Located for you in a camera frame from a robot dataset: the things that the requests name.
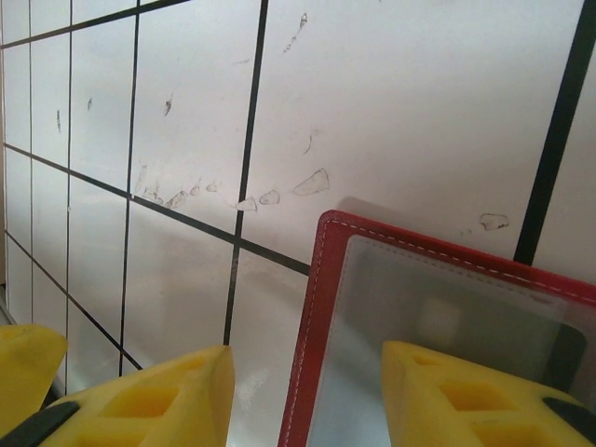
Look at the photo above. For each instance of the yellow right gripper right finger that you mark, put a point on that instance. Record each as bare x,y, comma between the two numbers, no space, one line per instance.
465,410

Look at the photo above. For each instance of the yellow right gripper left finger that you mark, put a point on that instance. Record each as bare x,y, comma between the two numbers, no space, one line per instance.
153,410

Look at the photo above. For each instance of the red leather card holder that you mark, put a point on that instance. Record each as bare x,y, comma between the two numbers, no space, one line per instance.
326,279

